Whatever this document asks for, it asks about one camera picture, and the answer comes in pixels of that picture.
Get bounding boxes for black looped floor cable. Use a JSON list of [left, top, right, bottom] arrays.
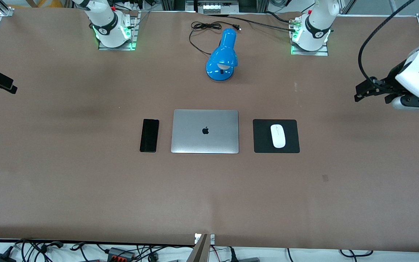
[[339, 249, 374, 258]]

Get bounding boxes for black base supply cable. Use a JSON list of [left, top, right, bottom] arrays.
[[209, 13, 297, 32]]

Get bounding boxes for brown table cover sheet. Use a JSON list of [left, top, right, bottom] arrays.
[[0, 7, 419, 253]]

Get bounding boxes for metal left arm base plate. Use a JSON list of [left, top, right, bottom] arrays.
[[290, 16, 329, 56]]

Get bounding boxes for silver closed laptop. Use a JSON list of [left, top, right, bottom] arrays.
[[171, 109, 239, 154]]

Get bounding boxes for small metal bracket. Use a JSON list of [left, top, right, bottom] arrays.
[[194, 233, 215, 245]]

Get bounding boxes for black mouse pad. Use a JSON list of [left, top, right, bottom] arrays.
[[252, 119, 300, 154]]

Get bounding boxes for black lamp power cable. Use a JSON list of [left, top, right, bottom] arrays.
[[189, 21, 242, 56]]

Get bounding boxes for white computer mouse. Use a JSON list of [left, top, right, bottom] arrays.
[[270, 124, 286, 149]]

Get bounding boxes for blue desk lamp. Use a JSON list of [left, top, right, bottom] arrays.
[[205, 28, 238, 82]]

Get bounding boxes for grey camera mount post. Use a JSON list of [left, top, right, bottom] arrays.
[[186, 234, 210, 262]]

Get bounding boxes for white power strip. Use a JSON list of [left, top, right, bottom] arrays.
[[202, 1, 240, 14]]

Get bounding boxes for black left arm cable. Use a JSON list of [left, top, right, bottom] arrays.
[[358, 0, 415, 85]]

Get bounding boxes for black orange connector block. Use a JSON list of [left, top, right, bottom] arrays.
[[107, 247, 136, 262]]

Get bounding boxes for black smartphone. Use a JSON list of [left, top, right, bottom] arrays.
[[139, 119, 160, 153]]

